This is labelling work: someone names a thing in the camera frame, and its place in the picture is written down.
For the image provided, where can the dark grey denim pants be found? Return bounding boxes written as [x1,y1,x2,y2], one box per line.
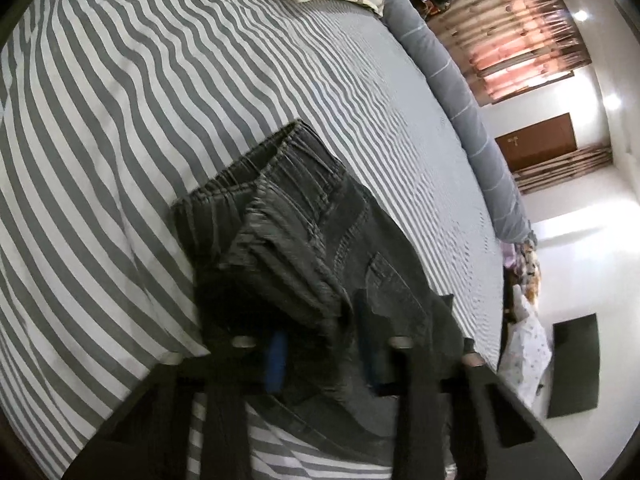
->
[171,119,467,467]

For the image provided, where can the grey white striped bed sheet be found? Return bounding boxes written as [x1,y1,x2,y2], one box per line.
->
[0,0,507,480]

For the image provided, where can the brown patterned curtain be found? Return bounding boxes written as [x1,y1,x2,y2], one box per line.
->
[425,0,595,107]

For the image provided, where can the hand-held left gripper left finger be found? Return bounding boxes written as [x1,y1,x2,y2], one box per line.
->
[62,331,289,480]

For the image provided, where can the wooden door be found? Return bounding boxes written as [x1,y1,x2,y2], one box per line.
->
[494,112,578,172]

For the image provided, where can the black floor mat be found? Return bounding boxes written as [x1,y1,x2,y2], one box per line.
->
[546,313,601,419]

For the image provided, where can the grey rolled blanket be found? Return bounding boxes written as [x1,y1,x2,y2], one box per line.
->
[362,0,538,247]

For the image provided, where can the white dotted cloth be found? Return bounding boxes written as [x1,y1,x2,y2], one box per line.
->
[498,294,553,411]

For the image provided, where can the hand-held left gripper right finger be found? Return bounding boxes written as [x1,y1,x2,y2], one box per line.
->
[354,294,596,480]

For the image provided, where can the colourful clothes pile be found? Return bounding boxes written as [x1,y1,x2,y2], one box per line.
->
[502,240,543,306]

